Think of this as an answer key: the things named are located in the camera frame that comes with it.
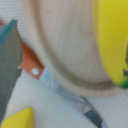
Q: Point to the beige round plate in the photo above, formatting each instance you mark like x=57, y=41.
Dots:
x=63, y=39

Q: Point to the white woven placemat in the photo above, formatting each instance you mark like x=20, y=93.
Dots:
x=113, y=110

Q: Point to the yellow cheese wedge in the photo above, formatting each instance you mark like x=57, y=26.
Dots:
x=21, y=119

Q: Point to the yellow toy banana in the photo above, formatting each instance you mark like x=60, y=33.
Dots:
x=110, y=24

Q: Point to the knife with wooden handle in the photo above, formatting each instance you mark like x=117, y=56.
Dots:
x=52, y=105

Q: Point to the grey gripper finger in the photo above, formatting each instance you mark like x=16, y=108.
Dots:
x=10, y=59

